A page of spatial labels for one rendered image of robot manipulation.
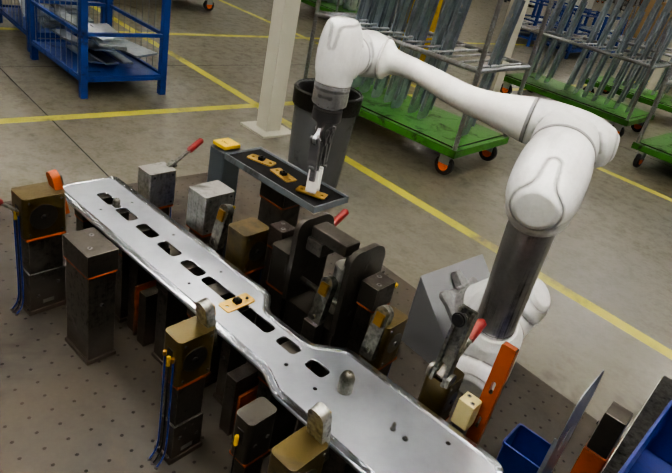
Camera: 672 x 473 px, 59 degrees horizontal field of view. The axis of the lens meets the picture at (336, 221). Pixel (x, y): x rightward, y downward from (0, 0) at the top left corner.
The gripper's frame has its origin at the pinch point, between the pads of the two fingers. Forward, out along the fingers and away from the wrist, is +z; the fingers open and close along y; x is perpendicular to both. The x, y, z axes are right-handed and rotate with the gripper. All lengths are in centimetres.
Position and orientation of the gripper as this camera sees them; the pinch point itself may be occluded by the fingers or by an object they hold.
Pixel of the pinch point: (314, 179)
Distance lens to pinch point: 156.8
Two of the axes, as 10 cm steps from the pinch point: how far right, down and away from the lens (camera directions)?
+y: -3.4, 3.8, -8.6
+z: -1.9, 8.7, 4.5
